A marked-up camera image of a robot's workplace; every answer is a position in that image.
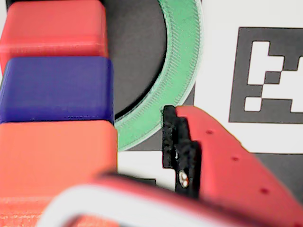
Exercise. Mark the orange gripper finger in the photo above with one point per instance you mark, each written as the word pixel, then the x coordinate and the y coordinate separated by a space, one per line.
pixel 225 177

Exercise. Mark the orange cube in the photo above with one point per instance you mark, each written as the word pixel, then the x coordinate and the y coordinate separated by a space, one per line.
pixel 56 156

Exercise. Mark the blue cube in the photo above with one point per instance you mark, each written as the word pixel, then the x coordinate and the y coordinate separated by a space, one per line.
pixel 56 89

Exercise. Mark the red cube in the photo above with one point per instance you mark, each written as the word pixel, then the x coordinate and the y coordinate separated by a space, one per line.
pixel 52 28

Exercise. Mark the black white marker checkerboard mat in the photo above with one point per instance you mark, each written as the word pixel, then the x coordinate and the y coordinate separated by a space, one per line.
pixel 217 71

